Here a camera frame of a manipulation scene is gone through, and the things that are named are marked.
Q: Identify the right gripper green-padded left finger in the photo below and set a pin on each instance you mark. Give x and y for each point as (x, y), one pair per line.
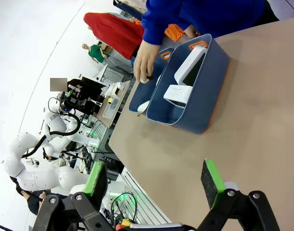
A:
(89, 211)

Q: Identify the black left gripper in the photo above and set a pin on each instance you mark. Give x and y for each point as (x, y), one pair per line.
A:
(67, 104)

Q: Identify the right gripper green-padded right finger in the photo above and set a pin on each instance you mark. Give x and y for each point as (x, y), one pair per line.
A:
(245, 211)

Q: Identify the large white plush toy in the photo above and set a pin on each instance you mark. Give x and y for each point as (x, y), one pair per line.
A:
(143, 107)

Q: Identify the small white plush brown detail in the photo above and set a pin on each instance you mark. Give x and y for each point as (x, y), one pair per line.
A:
(144, 80)

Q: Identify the small white digital clock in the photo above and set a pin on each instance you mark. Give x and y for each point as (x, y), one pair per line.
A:
(178, 92)

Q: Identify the large white clock black screen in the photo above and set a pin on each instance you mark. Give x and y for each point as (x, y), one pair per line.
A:
(188, 60)

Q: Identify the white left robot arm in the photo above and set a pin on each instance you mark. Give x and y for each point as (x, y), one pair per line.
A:
(41, 178)

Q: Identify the person's left forearm blue sleeve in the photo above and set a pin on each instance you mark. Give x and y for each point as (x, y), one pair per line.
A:
(205, 28)

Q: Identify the person's right forearm blue sleeve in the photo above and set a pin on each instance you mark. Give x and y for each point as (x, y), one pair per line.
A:
(152, 31)

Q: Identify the person's right hand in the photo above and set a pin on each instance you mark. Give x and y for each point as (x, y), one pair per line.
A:
(145, 60)

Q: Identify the person's left hand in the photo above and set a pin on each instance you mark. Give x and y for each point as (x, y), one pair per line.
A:
(191, 31)

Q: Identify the yellow emergency stop box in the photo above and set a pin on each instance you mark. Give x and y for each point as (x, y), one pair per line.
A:
(123, 222)

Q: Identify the wooden desk with clutter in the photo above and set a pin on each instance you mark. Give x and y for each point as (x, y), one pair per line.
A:
(113, 108)

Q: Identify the seated person dark clothes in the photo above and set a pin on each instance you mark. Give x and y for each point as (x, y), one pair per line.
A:
(33, 202)

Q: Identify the mannequin in green shirt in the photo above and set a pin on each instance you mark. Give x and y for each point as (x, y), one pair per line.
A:
(96, 53)

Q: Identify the red skirt garment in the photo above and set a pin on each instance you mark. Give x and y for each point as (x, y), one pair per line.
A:
(113, 33)

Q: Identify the dark blue bin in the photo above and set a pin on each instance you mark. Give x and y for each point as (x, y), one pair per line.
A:
(127, 8)

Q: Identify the orange cloth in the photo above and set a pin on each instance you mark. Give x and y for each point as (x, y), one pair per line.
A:
(175, 32)

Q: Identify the person in blue hoodie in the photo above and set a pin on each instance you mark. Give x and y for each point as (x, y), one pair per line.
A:
(221, 9)

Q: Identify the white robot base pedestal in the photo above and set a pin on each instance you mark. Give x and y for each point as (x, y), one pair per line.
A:
(113, 190)

